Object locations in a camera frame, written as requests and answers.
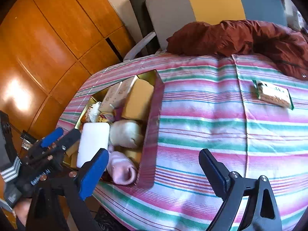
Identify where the maroon puffer jacket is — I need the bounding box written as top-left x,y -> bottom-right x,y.
166,20 -> 308,80

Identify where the silver metal latch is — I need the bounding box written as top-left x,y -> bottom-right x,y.
21,131 -> 37,150

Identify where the black rolled mat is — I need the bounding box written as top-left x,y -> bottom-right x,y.
127,0 -> 158,56

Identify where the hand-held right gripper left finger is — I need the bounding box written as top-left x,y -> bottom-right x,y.
31,148 -> 110,231

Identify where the white sponge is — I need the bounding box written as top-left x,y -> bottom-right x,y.
76,122 -> 111,169

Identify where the wooden wardrobe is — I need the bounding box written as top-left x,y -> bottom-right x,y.
0,0 -> 136,150

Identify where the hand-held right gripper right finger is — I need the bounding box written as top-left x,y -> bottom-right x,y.
198,148 -> 283,231

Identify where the person's left hand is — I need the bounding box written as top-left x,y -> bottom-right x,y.
13,197 -> 33,226

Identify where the striped tablecloth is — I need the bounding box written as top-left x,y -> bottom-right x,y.
56,52 -> 308,231

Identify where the cream sock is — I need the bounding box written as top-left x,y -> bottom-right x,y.
109,120 -> 145,149

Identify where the pink sock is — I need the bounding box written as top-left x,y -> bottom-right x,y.
105,146 -> 138,186

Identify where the maroon box with gold inside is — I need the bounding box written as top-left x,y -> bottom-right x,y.
73,69 -> 166,190

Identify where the grey yellow blue chair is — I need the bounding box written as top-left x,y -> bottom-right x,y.
123,0 -> 288,62

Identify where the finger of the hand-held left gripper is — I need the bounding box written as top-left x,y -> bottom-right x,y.
52,129 -> 82,152
34,127 -> 64,153

